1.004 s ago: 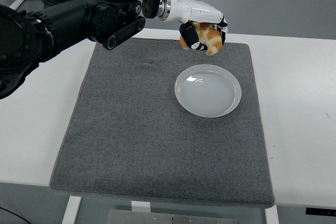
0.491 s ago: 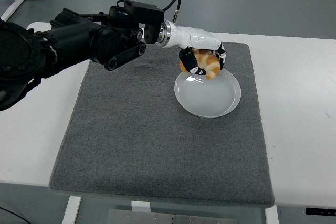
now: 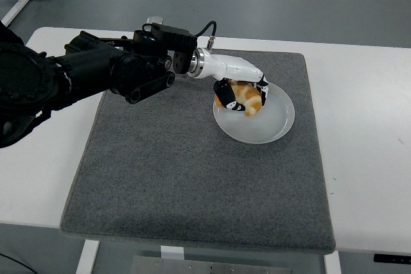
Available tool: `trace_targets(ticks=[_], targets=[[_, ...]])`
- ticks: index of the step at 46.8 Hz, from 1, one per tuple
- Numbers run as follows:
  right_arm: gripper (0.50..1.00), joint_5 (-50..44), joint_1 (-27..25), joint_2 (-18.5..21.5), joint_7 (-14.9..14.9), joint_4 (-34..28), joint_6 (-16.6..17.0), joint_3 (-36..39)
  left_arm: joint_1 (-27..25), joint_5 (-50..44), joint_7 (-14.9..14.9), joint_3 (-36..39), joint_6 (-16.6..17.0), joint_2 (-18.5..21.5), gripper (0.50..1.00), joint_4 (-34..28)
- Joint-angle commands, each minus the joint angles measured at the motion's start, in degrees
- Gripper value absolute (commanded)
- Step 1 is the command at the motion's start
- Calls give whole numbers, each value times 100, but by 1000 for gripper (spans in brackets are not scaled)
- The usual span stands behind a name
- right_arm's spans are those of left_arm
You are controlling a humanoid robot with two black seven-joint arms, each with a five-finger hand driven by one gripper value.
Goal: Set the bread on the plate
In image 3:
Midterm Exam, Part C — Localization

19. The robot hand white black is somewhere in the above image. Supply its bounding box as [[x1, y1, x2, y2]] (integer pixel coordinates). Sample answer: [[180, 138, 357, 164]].
[[201, 52, 270, 114]]

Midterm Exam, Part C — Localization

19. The black table control panel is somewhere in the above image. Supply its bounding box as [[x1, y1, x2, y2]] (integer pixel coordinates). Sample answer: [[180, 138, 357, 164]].
[[374, 253, 411, 264]]

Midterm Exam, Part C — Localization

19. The grey felt mat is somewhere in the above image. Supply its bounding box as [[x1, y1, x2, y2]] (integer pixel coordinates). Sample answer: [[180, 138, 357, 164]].
[[59, 47, 337, 253]]

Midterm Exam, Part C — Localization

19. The thin black floor cable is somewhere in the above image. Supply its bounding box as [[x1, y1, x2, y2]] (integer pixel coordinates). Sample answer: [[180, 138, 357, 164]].
[[0, 250, 35, 274]]

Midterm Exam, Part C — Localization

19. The grey metal plate with screws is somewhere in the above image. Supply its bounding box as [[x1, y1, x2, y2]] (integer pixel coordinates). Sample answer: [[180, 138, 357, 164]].
[[131, 255, 293, 274]]

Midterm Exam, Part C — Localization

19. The croissant bread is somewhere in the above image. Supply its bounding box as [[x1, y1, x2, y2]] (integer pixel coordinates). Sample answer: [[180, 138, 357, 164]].
[[214, 80, 263, 117]]

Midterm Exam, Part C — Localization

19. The pale grey round plate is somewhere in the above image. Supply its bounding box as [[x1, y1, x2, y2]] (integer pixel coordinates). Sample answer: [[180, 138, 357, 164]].
[[213, 76, 295, 144]]

